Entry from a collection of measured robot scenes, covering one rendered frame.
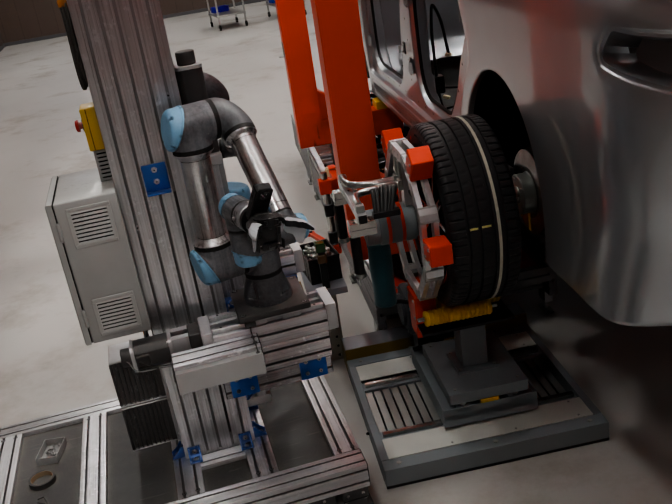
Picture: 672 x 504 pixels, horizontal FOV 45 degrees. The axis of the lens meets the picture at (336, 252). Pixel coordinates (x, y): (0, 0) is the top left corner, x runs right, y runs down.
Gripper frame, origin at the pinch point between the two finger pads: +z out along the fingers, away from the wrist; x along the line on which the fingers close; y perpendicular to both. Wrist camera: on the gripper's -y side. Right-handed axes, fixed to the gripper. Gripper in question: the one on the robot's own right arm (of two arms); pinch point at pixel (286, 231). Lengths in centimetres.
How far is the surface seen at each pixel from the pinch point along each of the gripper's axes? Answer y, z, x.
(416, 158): 1, -48, -69
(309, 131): 41, -297, -156
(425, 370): 97, -80, -96
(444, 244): 26, -34, -70
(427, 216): 19, -43, -70
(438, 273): 39, -43, -74
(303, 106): 25, -298, -153
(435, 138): -3, -55, -81
